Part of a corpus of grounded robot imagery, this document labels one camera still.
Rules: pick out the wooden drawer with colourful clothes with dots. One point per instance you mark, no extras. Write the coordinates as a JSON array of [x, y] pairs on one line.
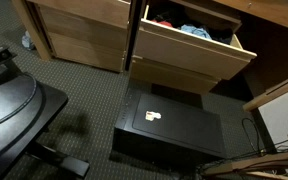
[[184, 55]]

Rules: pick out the plain wooden drawer front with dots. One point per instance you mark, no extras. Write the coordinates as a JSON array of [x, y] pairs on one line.
[[84, 28], [87, 53]]

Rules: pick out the white label on safe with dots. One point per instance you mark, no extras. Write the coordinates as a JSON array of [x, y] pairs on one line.
[[149, 115]]

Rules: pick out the black computer tower case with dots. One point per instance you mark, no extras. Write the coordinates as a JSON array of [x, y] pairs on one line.
[[177, 126]]

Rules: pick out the red garment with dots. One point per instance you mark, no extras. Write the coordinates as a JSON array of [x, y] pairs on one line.
[[164, 23]]

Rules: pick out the light blue garment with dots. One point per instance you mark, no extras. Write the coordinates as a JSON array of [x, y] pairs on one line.
[[195, 31]]

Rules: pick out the black garment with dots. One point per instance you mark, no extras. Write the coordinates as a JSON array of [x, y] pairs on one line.
[[222, 35]]

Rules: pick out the grey blue floor garment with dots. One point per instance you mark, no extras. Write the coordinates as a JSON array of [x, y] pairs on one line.
[[27, 40]]

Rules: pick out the wooden desk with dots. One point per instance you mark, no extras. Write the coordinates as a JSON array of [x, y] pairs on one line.
[[274, 91]]

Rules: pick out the black robot table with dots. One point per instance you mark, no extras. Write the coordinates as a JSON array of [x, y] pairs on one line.
[[14, 110]]

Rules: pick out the wooden bed frame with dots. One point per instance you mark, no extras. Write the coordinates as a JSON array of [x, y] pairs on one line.
[[30, 30]]

